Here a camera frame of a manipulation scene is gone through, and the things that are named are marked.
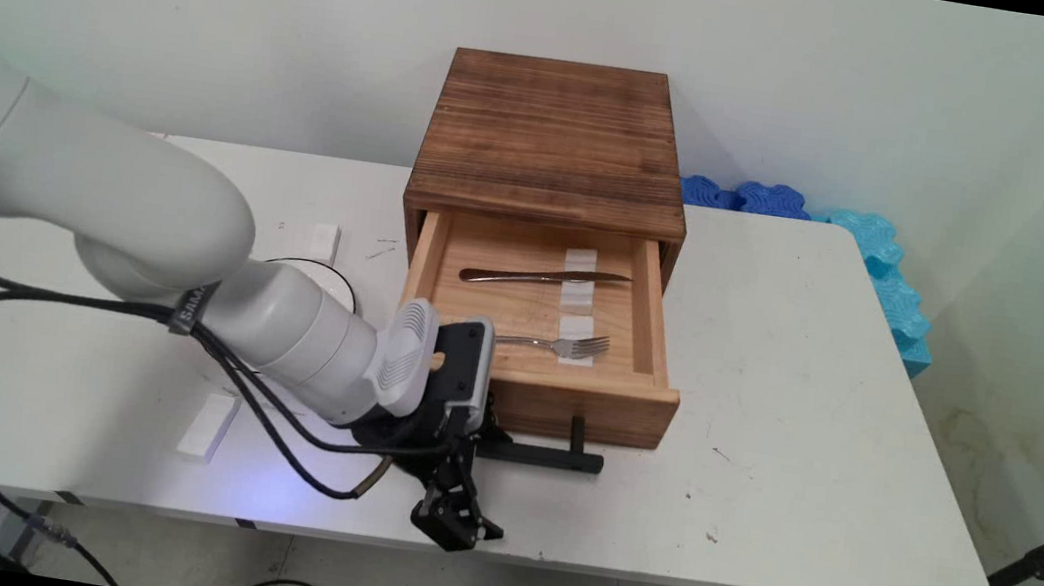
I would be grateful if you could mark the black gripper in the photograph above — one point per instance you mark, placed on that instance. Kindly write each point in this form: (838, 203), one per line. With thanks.
(412, 435)

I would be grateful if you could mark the white table leg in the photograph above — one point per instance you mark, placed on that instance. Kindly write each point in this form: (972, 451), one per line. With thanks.
(15, 524)

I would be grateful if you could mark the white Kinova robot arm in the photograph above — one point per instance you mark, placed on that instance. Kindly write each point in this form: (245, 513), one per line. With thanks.
(94, 176)

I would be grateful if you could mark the silver fork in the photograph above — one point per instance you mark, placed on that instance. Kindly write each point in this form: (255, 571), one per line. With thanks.
(576, 346)

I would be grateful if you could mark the dark wooden cabinet box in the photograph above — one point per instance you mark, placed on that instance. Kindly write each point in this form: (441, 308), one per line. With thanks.
(553, 136)

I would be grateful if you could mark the white plate with black rim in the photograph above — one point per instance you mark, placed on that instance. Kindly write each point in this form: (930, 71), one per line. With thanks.
(334, 283)

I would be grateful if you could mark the light blue foam mat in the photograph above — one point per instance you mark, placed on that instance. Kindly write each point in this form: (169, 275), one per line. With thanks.
(892, 281)

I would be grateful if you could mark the white foam rest block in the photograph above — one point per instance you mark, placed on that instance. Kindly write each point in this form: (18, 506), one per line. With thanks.
(582, 259)
(576, 325)

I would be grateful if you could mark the wooden cabinet door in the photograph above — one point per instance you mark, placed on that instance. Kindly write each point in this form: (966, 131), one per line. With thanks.
(597, 409)

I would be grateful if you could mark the silver table knife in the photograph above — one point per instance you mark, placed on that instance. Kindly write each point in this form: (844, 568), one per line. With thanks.
(534, 277)

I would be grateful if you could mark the long white block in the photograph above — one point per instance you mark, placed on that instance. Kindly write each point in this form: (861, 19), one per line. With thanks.
(209, 426)

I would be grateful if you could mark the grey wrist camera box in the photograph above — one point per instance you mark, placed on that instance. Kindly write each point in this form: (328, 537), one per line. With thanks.
(462, 366)

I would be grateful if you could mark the dark blue foam mat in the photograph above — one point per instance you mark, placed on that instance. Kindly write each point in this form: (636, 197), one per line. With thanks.
(774, 199)
(708, 195)

